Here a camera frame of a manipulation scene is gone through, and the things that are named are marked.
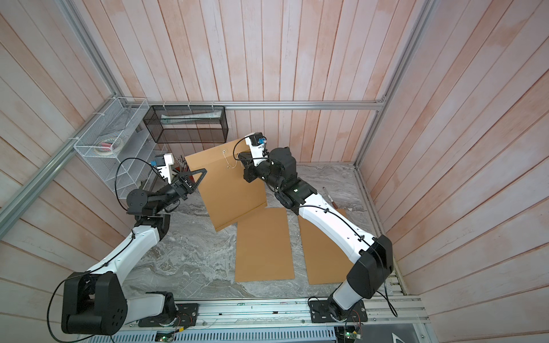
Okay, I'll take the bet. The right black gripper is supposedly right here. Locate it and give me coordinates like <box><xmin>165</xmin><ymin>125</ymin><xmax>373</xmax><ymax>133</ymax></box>
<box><xmin>239</xmin><ymin>153</ymin><xmax>287</xmax><ymax>197</ymax></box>

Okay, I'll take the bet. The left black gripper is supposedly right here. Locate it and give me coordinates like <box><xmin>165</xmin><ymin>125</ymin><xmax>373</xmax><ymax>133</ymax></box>
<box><xmin>154</xmin><ymin>168</ymin><xmax>207</xmax><ymax>214</ymax></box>

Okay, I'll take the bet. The brown kraft file bag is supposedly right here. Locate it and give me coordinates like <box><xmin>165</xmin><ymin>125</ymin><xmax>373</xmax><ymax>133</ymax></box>
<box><xmin>185</xmin><ymin>140</ymin><xmax>267</xmax><ymax>232</ymax></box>

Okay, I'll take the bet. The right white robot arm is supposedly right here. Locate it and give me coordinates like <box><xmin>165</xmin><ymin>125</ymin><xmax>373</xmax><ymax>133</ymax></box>
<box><xmin>186</xmin><ymin>142</ymin><xmax>393</xmax><ymax>322</ymax></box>

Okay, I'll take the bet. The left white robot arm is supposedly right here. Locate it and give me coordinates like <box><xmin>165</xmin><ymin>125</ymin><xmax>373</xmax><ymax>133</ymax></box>
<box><xmin>61</xmin><ymin>169</ymin><xmax>207</xmax><ymax>336</ymax></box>

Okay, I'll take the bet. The red metal pencil bucket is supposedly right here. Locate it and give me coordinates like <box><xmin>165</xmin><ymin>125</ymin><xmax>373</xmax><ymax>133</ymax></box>
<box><xmin>178</xmin><ymin>155</ymin><xmax>190</xmax><ymax>171</ymax></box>

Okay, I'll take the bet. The tape roll on shelf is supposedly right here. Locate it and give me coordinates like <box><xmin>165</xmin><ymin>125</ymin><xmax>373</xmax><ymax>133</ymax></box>
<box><xmin>93</xmin><ymin>138</ymin><xmax>120</xmax><ymax>157</ymax></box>

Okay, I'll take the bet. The black mesh wall basket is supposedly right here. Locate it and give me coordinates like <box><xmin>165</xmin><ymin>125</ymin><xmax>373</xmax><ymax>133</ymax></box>
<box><xmin>143</xmin><ymin>104</ymin><xmax>229</xmax><ymax>144</ymax></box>

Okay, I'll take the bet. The horizontal aluminium wall rail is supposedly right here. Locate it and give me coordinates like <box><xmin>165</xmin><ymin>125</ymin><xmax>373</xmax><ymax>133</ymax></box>
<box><xmin>147</xmin><ymin>100</ymin><xmax>385</xmax><ymax>111</ymax></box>

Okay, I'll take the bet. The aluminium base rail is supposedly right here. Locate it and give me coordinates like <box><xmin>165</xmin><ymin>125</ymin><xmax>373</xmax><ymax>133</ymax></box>
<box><xmin>85</xmin><ymin>295</ymin><xmax>430</xmax><ymax>333</ymax></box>

